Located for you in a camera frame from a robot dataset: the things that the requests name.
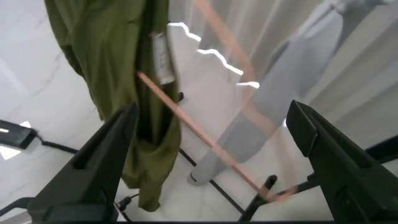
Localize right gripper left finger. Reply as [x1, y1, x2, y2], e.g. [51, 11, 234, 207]
[27, 104, 139, 222]

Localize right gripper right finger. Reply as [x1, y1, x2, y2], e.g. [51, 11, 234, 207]
[285, 100, 398, 222]

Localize pink clothes hanger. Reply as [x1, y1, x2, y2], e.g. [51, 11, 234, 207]
[136, 0, 299, 203]

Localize green long-sleeved shirt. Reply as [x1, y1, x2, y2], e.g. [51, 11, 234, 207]
[43, 0, 183, 212]

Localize black clothes rack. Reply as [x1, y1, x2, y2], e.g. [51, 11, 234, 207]
[177, 91, 398, 222]

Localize white curtain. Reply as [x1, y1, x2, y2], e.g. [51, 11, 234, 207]
[167, 0, 398, 125]

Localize pale grey shorts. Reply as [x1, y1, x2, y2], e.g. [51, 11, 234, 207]
[186, 0, 386, 187]

